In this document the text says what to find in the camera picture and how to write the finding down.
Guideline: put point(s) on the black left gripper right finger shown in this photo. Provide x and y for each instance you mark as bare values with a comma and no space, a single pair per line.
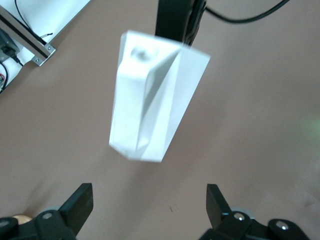
220,212

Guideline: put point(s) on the grey electronics box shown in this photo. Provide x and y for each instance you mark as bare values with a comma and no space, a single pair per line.
6,41

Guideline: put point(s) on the aluminium frame profile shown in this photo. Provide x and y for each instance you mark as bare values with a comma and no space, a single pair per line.
42,50

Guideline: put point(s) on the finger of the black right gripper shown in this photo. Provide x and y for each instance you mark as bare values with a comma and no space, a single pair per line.
196,17
172,17

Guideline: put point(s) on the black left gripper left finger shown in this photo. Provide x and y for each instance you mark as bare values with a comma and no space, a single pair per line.
75,210

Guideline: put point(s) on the white faceted cup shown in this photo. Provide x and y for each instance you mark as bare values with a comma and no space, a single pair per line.
155,100

